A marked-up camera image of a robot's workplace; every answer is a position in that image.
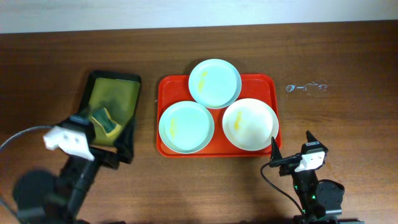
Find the red plastic tray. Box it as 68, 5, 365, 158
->
156, 73, 278, 158

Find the black tray with soapy water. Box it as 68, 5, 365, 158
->
79, 70, 141, 149

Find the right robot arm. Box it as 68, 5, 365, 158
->
267, 131, 345, 223

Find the white plate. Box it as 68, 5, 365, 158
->
222, 98, 279, 152

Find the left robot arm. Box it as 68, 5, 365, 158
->
12, 121, 134, 223

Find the light blue plate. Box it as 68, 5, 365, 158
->
158, 101, 215, 154
188, 58, 243, 109

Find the yellow green sponge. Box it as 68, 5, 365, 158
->
91, 108, 121, 137

